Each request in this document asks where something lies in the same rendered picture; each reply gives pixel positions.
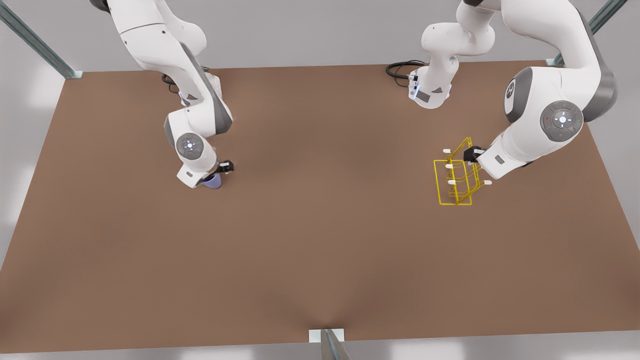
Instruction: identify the yellow wire cup holder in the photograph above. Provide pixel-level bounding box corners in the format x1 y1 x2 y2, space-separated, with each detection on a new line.
433 137 492 206

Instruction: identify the black cable loop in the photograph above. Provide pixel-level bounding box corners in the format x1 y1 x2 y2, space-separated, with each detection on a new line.
385 60 426 88
161 66 211 95

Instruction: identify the silver frame post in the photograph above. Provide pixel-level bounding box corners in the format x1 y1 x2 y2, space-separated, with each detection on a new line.
546 0 629 67
0 2 83 80
308 328 351 360

